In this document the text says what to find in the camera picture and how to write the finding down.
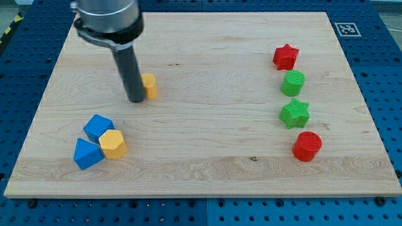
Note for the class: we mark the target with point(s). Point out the red cylinder block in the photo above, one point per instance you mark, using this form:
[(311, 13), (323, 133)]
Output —
[(306, 146)]

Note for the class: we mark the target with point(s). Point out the blue triangle block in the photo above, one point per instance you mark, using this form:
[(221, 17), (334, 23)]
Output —
[(86, 154)]

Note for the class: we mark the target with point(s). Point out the blue cube block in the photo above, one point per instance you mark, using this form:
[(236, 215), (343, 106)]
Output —
[(96, 126)]

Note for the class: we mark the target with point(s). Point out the yellow hexagon block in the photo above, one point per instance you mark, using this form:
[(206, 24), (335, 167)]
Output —
[(113, 144)]

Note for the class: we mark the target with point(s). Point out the wooden board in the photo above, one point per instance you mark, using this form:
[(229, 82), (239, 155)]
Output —
[(214, 129)]

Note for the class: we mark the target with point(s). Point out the green star block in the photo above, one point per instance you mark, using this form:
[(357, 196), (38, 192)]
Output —
[(295, 114)]

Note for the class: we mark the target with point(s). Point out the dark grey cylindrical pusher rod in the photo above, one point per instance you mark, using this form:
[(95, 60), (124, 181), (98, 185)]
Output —
[(129, 72)]

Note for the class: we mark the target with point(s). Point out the green cylinder block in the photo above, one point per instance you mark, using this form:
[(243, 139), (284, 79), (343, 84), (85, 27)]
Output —
[(292, 83)]

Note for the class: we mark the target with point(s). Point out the white fiducial marker tag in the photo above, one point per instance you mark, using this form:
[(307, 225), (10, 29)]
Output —
[(347, 29)]

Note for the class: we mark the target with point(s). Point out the yellow block behind rod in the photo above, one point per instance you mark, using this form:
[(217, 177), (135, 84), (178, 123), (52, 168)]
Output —
[(149, 84)]

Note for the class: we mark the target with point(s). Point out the red star block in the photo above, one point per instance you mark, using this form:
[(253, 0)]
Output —
[(285, 57)]

